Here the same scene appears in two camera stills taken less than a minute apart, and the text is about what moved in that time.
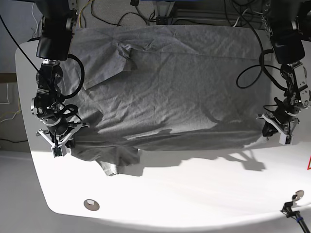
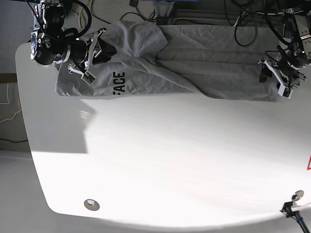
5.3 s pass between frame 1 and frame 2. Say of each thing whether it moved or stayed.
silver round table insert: stayed
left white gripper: moved
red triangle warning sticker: stayed
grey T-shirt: moved
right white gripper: moved
